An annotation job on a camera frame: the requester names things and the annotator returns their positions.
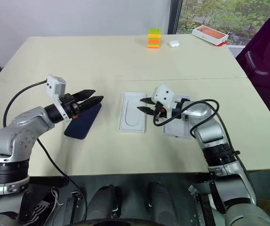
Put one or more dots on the white phone box lid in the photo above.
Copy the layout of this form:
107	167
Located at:
174	128

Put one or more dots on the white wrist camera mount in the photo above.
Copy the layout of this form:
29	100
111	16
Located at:
55	86
164	94

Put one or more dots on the black window frame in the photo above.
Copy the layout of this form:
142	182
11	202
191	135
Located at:
174	16

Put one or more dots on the white earbuds case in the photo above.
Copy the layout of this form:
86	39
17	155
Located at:
174	43

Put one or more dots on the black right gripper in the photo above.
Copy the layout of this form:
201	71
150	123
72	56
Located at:
160	112

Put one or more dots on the orange printed phone box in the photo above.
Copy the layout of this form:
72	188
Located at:
209	34

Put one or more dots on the dark blue phone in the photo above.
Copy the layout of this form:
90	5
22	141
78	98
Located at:
84	124

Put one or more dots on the dark purple chair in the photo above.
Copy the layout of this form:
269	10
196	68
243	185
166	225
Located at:
266	58

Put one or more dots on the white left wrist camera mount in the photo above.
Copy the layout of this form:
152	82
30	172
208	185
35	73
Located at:
55	86

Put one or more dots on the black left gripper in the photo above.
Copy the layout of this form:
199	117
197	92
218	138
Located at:
70	106

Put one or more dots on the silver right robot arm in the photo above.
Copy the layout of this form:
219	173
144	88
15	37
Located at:
210	134

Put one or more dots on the green orange toy block stack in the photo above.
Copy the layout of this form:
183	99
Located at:
154	38

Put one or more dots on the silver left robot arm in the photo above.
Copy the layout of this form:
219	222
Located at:
14	139

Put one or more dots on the red flat object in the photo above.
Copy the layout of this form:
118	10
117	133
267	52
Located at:
223	44

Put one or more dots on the white phone box base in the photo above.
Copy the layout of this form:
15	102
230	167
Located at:
132	115

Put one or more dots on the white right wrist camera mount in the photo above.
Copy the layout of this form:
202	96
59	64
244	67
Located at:
164	94

